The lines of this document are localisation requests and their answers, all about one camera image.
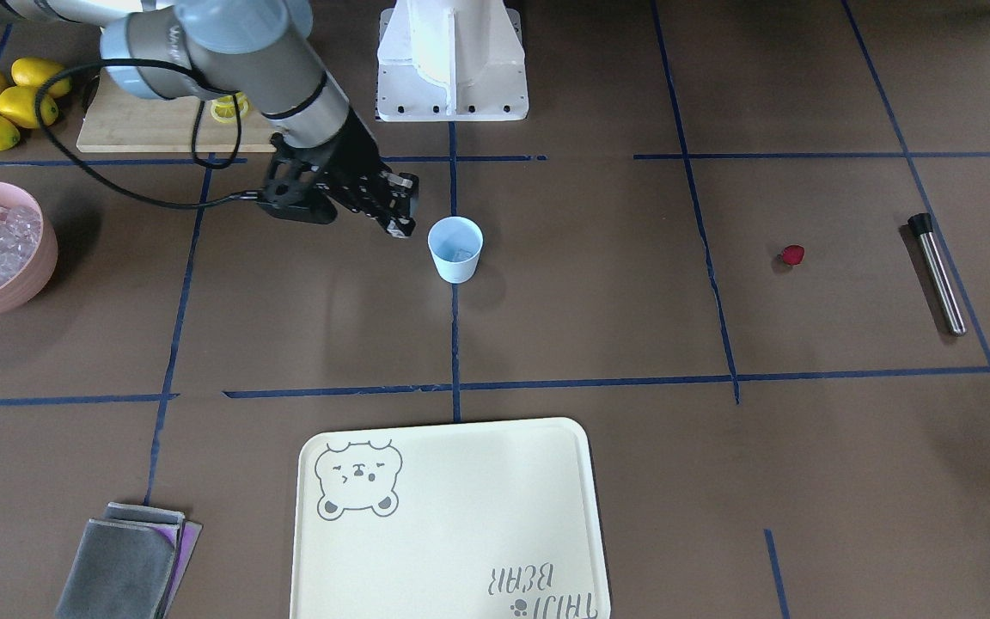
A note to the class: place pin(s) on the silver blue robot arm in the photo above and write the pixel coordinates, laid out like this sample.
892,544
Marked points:
167,50

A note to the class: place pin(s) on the lemon slices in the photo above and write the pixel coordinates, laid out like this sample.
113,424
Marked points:
229,108

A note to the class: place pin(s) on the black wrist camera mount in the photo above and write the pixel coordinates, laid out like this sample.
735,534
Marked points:
290,189

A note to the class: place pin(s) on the steel muddler black tip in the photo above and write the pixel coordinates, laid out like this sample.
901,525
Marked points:
923,232

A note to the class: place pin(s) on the white camera pole base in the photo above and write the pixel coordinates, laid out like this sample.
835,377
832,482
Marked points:
451,61

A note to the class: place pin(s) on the red strawberry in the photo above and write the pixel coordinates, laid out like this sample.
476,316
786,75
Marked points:
793,255

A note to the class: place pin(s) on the grey folded cloth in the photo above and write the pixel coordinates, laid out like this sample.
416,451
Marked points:
129,563

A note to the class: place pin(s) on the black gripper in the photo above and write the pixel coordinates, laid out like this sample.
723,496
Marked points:
351,165

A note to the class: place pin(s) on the cream bear tray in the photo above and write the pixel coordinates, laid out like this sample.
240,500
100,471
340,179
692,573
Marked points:
471,520

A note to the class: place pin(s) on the wooden cutting board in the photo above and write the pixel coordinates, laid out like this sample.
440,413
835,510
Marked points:
117,122

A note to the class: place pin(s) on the light blue plastic cup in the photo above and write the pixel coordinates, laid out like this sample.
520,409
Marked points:
455,245

